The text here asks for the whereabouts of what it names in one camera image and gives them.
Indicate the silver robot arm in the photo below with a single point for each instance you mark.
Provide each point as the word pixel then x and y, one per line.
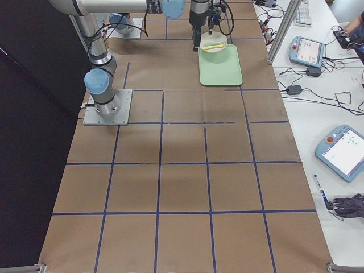
pixel 99 80
pixel 171 9

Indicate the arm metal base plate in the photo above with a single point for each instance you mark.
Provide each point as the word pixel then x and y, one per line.
pixel 133 28
pixel 114 113

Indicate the white round plate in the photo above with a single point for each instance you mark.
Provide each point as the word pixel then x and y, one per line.
pixel 214 38

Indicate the teach pendant tablet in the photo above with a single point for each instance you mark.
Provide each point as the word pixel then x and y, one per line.
pixel 342 151
pixel 306 52

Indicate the black power adapter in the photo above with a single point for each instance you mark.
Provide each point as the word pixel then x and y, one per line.
pixel 293 90
pixel 313 72

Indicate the black power adapter near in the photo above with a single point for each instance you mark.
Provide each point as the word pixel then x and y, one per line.
pixel 293 90

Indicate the far teach pendant tablet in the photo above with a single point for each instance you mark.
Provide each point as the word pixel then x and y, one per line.
pixel 306 52

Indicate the near teach pendant tablet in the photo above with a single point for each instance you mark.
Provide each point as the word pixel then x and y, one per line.
pixel 342 151

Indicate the dark folded umbrella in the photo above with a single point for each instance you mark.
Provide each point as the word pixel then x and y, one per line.
pixel 348 207

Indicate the black power adapter far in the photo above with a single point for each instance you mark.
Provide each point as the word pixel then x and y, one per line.
pixel 313 72

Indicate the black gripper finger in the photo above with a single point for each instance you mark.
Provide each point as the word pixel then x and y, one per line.
pixel 210 28
pixel 196 38

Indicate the white keyboard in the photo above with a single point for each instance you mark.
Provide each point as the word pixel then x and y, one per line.
pixel 303 16

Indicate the mint green tray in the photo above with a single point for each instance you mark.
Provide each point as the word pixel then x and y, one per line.
pixel 221 68

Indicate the aluminium frame post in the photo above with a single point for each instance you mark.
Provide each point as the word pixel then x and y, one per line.
pixel 282 30

